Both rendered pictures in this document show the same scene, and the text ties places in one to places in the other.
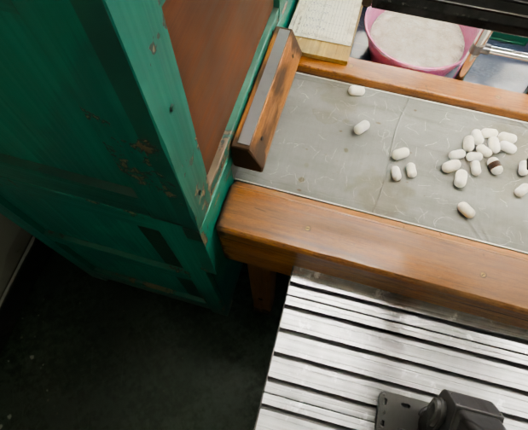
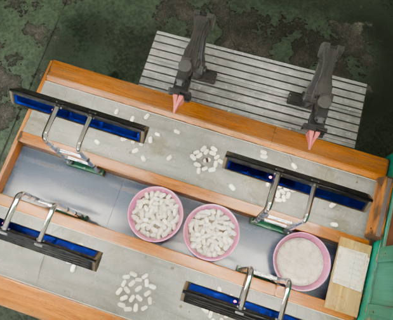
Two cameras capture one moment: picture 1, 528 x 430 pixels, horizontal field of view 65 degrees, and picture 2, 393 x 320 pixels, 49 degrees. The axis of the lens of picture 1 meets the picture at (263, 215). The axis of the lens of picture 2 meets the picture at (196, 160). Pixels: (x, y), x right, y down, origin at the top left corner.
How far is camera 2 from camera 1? 1.79 m
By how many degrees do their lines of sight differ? 39
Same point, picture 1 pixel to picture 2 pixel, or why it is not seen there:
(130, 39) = not seen: outside the picture
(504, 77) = (252, 245)
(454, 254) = (303, 146)
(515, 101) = not seen: hidden behind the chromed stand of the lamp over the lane
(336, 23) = (346, 260)
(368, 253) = (333, 148)
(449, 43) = (285, 254)
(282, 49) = (378, 225)
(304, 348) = (348, 126)
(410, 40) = (304, 258)
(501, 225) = (280, 160)
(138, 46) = not seen: outside the picture
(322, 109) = (348, 216)
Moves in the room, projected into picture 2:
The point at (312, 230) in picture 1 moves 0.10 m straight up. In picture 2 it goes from (354, 157) to (361, 152)
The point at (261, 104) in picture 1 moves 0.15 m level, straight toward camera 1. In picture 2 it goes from (385, 196) to (381, 164)
